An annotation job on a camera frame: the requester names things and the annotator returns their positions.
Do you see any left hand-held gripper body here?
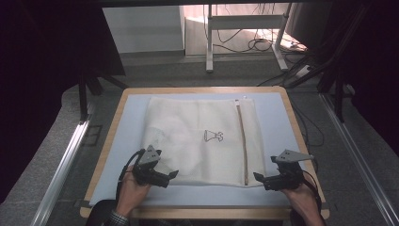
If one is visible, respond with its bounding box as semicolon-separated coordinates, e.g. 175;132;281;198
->
131;144;170;189

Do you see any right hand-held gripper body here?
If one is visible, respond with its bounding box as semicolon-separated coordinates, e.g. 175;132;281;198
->
270;149;315;192

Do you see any white mesh laundry bag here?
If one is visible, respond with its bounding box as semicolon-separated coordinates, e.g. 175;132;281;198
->
139;95;267;188

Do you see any person's right hand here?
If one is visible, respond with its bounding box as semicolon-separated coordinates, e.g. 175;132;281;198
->
279;183;318;220

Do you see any person's left hand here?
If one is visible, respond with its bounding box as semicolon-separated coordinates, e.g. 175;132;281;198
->
116;165;152;218

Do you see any light blue table mat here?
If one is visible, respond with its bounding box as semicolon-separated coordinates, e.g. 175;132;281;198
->
88;91;311;208

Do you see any wooden-edged table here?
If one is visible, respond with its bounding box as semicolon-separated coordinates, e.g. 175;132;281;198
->
79;86;331;220

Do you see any dark floor plate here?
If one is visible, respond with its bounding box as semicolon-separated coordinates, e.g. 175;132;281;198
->
82;124;104;147

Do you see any black metal stand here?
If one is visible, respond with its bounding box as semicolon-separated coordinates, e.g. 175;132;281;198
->
76;69;130;122
283;6;373;124

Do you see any white power strip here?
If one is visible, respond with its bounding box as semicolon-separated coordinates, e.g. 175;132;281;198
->
294;64;314;79

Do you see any white cabinet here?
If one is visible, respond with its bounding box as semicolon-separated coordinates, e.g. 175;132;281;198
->
102;5;186;55

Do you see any black curtain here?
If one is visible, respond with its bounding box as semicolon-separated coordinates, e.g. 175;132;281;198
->
0;0;127;203
340;0;399;158

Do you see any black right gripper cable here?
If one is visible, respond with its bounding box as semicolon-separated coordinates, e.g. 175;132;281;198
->
300;169;325;218

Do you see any black floor cable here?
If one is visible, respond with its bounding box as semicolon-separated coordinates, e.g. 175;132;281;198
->
291;99;326;149

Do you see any aluminium floor rail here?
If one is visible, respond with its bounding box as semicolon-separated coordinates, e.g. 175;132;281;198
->
30;121;92;226
319;92;399;226

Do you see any tangle of black floor cables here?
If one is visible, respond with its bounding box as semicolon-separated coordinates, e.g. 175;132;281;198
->
212;3;307;55

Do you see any white desk frame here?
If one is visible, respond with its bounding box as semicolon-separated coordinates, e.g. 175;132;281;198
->
204;3;294;74

